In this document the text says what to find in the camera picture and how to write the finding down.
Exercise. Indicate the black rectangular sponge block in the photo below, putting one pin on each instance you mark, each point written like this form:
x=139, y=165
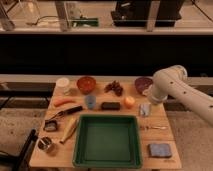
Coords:
x=110, y=106

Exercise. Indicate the black machine on shelf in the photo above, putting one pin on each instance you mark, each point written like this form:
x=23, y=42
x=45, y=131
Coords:
x=134, y=13

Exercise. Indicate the silver fork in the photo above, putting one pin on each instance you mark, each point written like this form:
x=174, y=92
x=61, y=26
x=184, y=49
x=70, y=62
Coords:
x=153, y=127

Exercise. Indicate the yellow-orange apple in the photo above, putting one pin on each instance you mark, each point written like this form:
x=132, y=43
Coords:
x=129, y=102

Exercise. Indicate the green plastic tray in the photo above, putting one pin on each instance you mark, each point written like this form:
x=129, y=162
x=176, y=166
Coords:
x=107, y=141

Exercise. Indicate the purple bowl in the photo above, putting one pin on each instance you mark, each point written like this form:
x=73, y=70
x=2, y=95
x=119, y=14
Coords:
x=142, y=85

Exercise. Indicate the translucent grey gripper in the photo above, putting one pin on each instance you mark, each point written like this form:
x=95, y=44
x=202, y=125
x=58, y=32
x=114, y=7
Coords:
x=145, y=109

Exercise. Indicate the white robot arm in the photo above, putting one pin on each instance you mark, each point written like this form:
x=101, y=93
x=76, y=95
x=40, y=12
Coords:
x=171, y=82

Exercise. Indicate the blue folded cloth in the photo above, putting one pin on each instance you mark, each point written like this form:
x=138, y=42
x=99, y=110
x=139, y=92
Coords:
x=161, y=150

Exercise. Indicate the light blue cup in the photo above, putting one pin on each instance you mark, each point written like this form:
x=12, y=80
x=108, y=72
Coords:
x=90, y=101

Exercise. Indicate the black handled knife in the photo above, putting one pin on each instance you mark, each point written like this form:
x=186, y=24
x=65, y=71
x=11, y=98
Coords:
x=67, y=112

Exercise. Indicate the black chair frame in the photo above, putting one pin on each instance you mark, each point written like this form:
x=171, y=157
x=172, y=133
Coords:
x=15, y=161

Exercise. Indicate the green board on shelf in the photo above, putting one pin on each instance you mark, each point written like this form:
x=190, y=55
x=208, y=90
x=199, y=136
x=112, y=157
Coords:
x=85, y=22

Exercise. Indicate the small black square tin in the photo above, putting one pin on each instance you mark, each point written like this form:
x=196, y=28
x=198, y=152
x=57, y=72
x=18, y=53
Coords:
x=50, y=126

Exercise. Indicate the bunch of dark grapes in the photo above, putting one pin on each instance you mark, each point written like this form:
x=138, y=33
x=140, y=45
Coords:
x=115, y=86

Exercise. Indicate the orange carrot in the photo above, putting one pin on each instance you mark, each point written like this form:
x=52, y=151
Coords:
x=62, y=101

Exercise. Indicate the orange-red bowl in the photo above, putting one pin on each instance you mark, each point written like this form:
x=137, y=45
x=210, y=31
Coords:
x=86, y=84

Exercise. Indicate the small metal cup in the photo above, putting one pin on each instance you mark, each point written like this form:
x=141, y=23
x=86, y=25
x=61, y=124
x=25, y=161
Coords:
x=45, y=144

